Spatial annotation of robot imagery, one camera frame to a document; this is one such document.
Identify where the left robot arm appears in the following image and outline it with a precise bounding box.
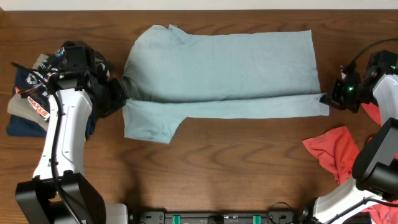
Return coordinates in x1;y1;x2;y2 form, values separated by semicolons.
15;71;129;224

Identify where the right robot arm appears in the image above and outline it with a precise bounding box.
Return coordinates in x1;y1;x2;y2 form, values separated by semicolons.
299;63;397;223

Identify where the khaki folded garment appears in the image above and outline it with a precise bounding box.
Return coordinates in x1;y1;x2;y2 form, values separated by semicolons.
7;54;49;131

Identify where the navy blue folded garment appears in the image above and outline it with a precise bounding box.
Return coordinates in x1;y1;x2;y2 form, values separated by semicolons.
6;69;98;138

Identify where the black printed folded shirt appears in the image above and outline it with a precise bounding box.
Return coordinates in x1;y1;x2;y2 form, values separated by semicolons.
14;40;111;122

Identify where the red t-shirt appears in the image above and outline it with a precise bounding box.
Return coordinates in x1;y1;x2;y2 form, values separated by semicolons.
302;102;398;224

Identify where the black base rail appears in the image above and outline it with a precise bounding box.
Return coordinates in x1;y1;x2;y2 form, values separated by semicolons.
127;206;301;224

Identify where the light blue t-shirt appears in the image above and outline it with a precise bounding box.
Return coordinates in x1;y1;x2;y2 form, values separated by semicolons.
122;25;329;144

